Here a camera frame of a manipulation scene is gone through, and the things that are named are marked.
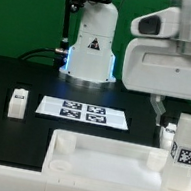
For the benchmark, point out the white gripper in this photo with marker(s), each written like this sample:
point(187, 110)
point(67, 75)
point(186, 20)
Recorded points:
point(155, 67)

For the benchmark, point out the black camera stand pole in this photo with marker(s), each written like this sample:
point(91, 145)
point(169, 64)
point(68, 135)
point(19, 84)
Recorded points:
point(63, 49)

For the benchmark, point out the white desk top tray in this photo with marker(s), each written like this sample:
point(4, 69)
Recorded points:
point(106, 161)

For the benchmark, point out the white marker sheet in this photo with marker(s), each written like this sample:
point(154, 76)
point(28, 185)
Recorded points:
point(89, 114)

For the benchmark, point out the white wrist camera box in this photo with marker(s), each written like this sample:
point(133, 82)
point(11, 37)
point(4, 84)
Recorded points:
point(161, 24)

